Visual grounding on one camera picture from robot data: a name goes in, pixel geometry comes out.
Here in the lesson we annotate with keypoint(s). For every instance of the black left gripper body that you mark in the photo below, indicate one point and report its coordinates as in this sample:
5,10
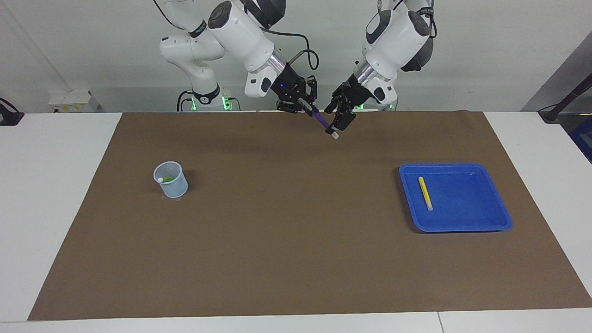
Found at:
357,90

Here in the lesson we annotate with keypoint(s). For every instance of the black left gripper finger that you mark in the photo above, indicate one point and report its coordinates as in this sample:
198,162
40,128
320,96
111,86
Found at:
346,119
336,95

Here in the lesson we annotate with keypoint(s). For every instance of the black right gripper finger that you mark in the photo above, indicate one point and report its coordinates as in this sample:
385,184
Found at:
313,90
289,107

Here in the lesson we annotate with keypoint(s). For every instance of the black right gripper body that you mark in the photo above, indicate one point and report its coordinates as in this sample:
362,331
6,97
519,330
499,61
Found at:
291,85

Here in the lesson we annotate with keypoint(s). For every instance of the purple pen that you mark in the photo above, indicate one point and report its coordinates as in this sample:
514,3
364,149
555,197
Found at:
321,121

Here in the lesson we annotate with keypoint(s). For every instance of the yellow pen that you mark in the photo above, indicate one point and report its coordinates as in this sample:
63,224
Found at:
425,192

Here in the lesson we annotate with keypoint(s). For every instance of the green pen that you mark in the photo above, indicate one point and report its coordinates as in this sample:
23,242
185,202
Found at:
167,179

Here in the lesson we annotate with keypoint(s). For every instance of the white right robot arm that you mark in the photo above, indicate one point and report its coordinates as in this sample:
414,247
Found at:
240,32

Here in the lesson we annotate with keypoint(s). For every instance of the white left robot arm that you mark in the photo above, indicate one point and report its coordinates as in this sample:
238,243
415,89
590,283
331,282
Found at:
393,41

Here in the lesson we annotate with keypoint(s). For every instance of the blue plastic tray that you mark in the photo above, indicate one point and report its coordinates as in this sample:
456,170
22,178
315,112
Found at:
467,203

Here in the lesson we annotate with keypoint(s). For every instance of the brown table mat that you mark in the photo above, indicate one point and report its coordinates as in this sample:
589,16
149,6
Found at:
296,240

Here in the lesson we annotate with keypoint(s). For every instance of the light blue mesh pen cup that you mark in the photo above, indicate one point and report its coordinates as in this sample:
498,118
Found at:
175,188

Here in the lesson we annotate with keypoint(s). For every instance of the black stand pole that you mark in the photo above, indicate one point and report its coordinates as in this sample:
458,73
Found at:
569,99

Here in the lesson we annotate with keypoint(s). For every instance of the white power strip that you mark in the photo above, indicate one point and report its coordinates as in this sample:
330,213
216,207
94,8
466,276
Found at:
71,99

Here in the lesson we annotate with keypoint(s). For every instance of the blue box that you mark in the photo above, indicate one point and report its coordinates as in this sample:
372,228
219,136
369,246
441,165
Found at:
583,138

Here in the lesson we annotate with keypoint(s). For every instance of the black clamp mount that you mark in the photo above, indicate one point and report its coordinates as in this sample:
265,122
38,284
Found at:
9,116

